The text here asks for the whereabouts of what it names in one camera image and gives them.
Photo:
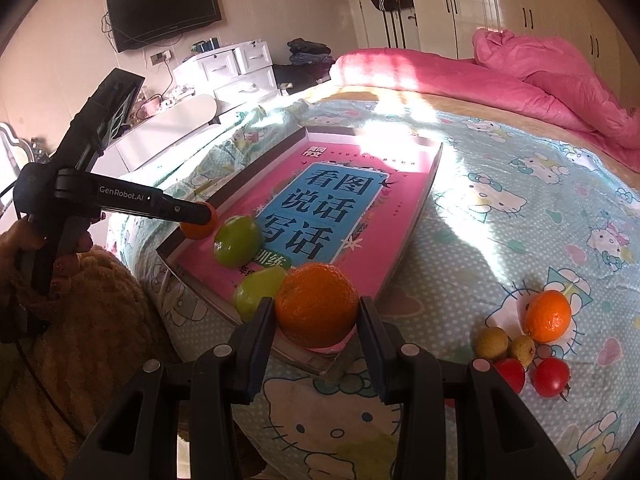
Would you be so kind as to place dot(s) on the yellow-brown small fruit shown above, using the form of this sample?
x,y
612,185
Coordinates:
x,y
523,349
491,344

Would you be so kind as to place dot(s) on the red tomato with stem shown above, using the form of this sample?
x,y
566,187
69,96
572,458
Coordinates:
x,y
551,378

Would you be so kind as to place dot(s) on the Hello Kitty bedsheet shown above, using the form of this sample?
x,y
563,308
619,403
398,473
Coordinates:
x,y
510,215

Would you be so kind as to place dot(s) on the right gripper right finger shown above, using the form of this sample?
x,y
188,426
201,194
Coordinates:
x,y
497,437

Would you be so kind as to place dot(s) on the white glossy wardrobe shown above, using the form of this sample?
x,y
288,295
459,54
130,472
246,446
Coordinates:
x,y
446,27

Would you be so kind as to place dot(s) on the pink duvet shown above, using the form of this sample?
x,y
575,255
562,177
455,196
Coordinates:
x,y
547,79

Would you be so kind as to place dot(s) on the orange on bedsheet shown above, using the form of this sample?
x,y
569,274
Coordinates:
x,y
547,317

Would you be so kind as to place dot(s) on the person's left hand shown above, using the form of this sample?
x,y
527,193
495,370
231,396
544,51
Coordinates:
x,y
40,277

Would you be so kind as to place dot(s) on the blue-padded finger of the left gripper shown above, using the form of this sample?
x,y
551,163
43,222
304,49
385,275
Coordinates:
x,y
182,211

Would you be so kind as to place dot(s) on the black wall television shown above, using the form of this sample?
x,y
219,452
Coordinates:
x,y
138,23

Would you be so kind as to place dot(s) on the white desk surface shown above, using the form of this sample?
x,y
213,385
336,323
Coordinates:
x,y
140,144

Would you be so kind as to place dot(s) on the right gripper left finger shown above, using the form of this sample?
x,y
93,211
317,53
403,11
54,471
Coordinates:
x,y
136,438

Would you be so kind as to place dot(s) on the pink book box tray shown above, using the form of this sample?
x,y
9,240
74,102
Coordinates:
x,y
332,195

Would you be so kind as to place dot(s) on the large orange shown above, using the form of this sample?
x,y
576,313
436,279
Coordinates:
x,y
316,306

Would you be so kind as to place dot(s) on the green pear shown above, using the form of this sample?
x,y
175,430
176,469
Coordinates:
x,y
237,241
249,293

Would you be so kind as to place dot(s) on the white drawer cabinet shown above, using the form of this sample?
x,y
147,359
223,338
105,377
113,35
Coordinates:
x,y
234,76

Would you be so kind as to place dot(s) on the pile of dark clothes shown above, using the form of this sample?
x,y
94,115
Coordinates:
x,y
308,65

